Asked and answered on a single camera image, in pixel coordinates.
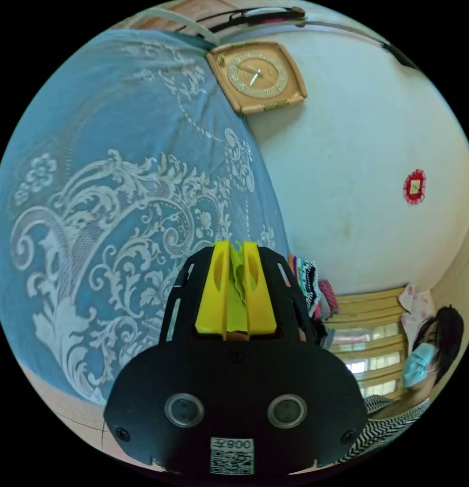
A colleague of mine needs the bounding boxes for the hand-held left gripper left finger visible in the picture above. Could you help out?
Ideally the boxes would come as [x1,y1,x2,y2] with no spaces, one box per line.
[194,240,232,341]

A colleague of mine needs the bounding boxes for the square tan wall clock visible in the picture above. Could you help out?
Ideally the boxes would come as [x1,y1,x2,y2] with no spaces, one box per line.
[205,41,309,116]

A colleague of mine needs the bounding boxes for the pile of clothes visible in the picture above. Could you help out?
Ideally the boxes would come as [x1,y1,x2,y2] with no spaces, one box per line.
[287,254,340,324]

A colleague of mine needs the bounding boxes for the blue curtain with white lace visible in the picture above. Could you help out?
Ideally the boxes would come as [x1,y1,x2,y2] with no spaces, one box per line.
[0,28,291,408]

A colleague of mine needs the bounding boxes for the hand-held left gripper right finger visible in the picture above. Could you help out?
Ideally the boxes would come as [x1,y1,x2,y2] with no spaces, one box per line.
[242,240,277,336]

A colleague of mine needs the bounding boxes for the white cloth with pink flowers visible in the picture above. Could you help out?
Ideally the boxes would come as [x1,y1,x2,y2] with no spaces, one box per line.
[398,283,437,345]

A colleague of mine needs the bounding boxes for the round red wall ornament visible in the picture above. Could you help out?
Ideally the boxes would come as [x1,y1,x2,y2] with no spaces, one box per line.
[403,168,428,206]

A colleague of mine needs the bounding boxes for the person's body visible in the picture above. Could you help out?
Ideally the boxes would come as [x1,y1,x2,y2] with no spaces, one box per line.
[333,303,466,466]

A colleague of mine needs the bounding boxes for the green short-sleeve shirt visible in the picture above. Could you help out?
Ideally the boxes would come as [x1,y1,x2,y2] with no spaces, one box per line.
[228,240,249,333]

